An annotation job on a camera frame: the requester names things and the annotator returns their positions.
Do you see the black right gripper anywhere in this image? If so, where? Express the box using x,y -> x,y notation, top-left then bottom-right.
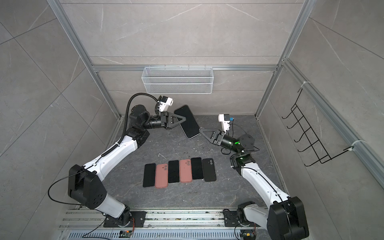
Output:
201,130 -> 242,157

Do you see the black pad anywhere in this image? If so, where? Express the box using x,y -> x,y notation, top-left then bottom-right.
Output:
191,158 -> 204,180
174,105 -> 200,139

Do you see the black phone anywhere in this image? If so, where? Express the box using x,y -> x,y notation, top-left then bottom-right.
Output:
168,160 -> 180,184
143,163 -> 157,188

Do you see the pink phone case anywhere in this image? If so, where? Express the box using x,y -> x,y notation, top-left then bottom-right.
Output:
155,164 -> 169,189

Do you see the black phone case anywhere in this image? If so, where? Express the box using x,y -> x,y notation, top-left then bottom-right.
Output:
202,158 -> 217,182

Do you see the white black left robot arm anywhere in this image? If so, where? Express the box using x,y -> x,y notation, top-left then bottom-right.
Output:
68,105 -> 186,227

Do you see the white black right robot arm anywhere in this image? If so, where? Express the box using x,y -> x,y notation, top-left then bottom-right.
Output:
200,129 -> 310,240

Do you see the small circuit board right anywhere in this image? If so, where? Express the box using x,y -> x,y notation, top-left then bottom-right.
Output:
240,231 -> 257,240

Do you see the small circuit board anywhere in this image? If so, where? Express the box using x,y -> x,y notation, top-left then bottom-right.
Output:
240,231 -> 257,240
119,230 -> 134,238

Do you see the small circuit board left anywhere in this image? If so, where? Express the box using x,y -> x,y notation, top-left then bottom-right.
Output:
119,230 -> 134,238

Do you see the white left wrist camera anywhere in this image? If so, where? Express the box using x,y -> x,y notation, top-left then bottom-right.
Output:
156,96 -> 173,113

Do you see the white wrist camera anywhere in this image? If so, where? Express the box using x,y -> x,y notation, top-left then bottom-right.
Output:
156,96 -> 173,113
218,114 -> 234,133

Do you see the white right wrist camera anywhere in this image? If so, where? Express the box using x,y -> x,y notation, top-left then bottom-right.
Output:
218,114 -> 234,133

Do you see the white wire mesh basket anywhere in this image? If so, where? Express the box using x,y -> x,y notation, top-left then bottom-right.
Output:
142,67 -> 214,94

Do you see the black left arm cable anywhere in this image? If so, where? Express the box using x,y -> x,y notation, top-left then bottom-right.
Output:
118,92 -> 158,143

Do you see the black wire hook rack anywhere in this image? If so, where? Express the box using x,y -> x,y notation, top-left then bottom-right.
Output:
281,88 -> 355,168

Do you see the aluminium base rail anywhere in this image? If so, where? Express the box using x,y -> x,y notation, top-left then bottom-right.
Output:
57,208 -> 270,240

